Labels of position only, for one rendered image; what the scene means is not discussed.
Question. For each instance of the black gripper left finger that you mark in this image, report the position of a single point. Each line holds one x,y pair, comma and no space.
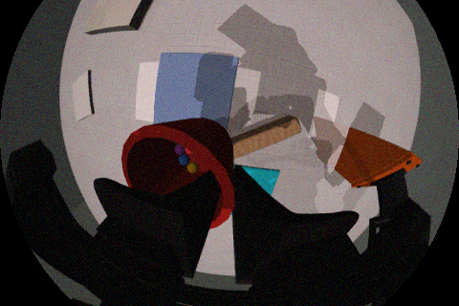
182,217

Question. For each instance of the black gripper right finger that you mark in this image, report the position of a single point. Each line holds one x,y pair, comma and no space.
262,227

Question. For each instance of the yellow marble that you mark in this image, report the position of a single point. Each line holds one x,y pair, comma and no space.
192,167

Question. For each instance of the tan wooden bar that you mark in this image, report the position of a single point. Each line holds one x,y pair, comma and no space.
265,135

